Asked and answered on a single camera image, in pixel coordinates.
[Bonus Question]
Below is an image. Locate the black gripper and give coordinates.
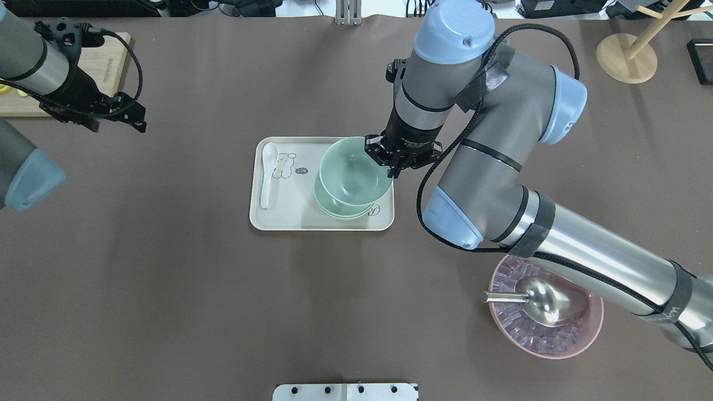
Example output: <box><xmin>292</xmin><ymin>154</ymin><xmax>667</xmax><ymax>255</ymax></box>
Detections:
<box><xmin>34</xmin><ymin>18</ymin><xmax>146</xmax><ymax>134</ymax></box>
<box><xmin>364</xmin><ymin>109</ymin><xmax>442</xmax><ymax>179</ymax></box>

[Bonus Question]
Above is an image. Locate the green bowl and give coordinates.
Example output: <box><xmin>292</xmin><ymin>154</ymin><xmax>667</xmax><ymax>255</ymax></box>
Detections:
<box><xmin>313</xmin><ymin>173</ymin><xmax>376</xmax><ymax>220</ymax></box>
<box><xmin>318</xmin><ymin>136</ymin><xmax>393</xmax><ymax>206</ymax></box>

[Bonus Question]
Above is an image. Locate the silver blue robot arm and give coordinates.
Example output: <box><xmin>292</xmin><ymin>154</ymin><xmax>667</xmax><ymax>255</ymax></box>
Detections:
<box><xmin>1</xmin><ymin>7</ymin><xmax>147</xmax><ymax>212</ymax></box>
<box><xmin>365</xmin><ymin>1</ymin><xmax>712</xmax><ymax>362</ymax></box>

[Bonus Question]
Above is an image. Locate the wooden cutting board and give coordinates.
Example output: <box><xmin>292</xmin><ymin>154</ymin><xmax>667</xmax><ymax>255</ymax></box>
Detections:
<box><xmin>1</xmin><ymin>37</ymin><xmax>130</xmax><ymax>118</ymax></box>

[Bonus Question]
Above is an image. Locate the yellow plastic knife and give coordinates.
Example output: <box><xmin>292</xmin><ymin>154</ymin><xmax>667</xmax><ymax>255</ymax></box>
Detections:
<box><xmin>1</xmin><ymin>81</ymin><xmax>28</xmax><ymax>97</ymax></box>

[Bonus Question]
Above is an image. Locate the cream serving tray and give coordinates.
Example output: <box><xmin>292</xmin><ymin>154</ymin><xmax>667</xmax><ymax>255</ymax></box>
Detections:
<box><xmin>249</xmin><ymin>136</ymin><xmax>395</xmax><ymax>231</ymax></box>

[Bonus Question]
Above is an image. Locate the white ceramic spoon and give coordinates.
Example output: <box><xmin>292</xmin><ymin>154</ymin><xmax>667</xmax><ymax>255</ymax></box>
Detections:
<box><xmin>260</xmin><ymin>143</ymin><xmax>279</xmax><ymax>209</ymax></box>

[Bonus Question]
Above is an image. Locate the metal ice scoop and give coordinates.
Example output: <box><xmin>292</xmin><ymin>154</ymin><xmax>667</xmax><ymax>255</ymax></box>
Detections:
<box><xmin>481</xmin><ymin>276</ymin><xmax>589</xmax><ymax>327</ymax></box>

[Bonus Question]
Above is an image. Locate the wooden mug tree stand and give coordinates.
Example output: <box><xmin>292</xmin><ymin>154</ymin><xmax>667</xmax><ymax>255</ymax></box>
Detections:
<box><xmin>595</xmin><ymin>1</ymin><xmax>712</xmax><ymax>84</ymax></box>

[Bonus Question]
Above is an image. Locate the pink bowl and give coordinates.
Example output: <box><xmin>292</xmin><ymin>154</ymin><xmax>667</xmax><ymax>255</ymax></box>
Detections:
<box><xmin>488</xmin><ymin>256</ymin><xmax>604</xmax><ymax>360</ymax></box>

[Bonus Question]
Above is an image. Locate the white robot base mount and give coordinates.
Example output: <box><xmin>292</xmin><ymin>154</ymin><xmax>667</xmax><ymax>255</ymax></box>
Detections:
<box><xmin>272</xmin><ymin>383</ymin><xmax>420</xmax><ymax>400</ymax></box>

